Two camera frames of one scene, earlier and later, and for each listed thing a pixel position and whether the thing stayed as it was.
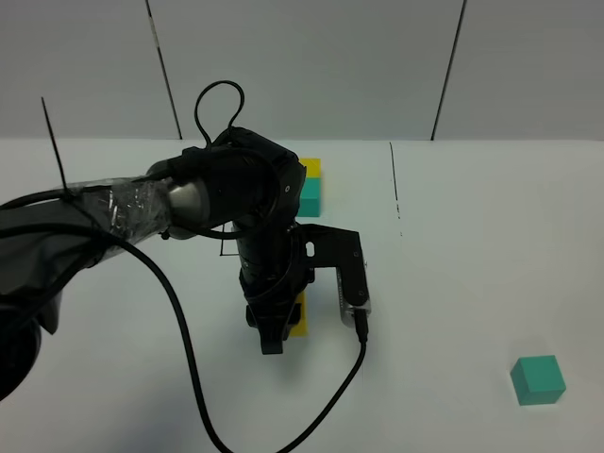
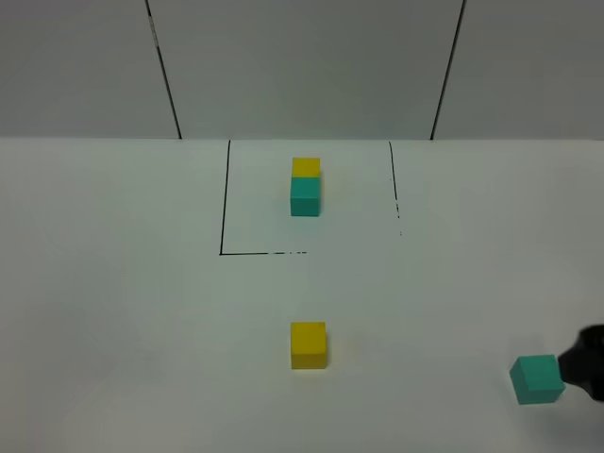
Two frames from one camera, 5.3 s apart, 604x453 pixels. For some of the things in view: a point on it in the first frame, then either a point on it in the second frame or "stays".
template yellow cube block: (313, 167) stays
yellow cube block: (302, 328) to (309, 349)
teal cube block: (537, 379) stays
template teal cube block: (310, 202) stays
